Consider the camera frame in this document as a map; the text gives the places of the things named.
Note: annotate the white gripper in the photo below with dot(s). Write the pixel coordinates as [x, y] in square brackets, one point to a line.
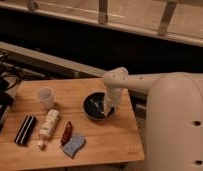
[112, 99]

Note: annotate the black ceramic bowl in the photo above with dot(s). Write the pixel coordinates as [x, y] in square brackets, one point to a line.
[91, 106]

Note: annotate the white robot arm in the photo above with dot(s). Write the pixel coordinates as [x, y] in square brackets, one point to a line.
[174, 114]

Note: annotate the blue sponge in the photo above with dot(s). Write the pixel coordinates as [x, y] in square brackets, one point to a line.
[73, 145]

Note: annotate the red brown small packet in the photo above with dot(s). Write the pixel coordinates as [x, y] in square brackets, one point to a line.
[67, 134]

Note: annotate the white plastic bottle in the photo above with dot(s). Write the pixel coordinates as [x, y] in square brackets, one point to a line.
[48, 127]

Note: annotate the wooden table board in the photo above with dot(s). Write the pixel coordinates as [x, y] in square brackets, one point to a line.
[114, 140]

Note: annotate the clear plastic cup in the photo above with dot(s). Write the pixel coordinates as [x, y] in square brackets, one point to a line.
[45, 96]

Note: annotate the black box with white stripes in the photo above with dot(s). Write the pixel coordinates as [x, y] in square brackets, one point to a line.
[25, 130]

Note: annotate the metal rail frame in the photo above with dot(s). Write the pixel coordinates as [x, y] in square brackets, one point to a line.
[173, 20]

